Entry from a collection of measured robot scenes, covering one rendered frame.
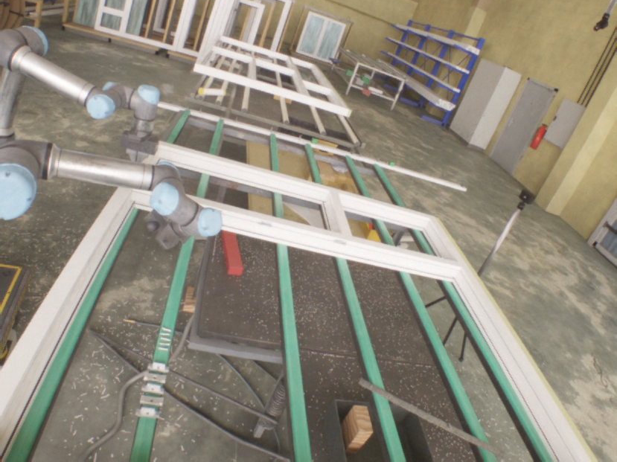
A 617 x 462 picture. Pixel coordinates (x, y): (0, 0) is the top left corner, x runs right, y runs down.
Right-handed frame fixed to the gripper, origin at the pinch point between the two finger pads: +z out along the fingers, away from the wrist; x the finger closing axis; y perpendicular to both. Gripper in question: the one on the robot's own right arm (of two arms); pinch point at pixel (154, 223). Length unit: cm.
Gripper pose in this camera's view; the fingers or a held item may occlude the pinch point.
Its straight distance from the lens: 135.8
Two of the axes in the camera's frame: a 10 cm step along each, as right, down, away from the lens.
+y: 4.6, -6.3, 6.2
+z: -7.8, 0.5, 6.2
